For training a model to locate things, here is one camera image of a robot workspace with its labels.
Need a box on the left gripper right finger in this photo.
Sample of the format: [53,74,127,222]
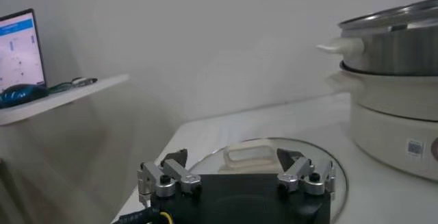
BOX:
[276,148,337,197]

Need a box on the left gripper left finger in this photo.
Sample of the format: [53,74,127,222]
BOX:
[136,148,203,199]

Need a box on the glass lid with white handle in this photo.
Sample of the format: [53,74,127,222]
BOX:
[188,137,348,224]

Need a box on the stainless steel steamer basket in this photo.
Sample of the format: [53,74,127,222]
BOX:
[316,0,438,77]

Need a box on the white electric cooker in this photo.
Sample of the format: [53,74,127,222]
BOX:
[326,61,438,182]

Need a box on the white side table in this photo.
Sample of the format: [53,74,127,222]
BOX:
[0,73,130,127]

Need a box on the blue computer mouse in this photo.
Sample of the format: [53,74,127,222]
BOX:
[0,84,50,110]

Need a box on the open laptop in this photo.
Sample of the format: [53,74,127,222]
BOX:
[0,8,47,93]

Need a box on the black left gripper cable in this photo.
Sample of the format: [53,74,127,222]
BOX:
[112,208,174,224]

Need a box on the green cable bundle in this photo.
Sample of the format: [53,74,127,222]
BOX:
[47,76,99,95]

